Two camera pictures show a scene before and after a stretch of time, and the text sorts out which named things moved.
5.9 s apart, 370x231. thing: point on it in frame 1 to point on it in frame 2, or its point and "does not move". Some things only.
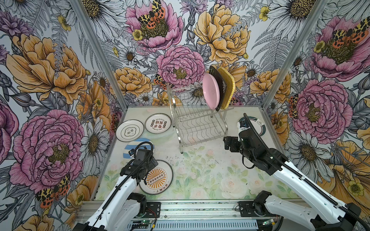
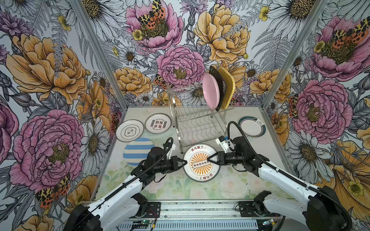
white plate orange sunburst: [159, 179] to [198, 168]
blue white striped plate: [133, 144] does not move
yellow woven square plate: [230, 86] does not move
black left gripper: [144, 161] to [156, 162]
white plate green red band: [257, 124] does not move
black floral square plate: [222, 84] does not move
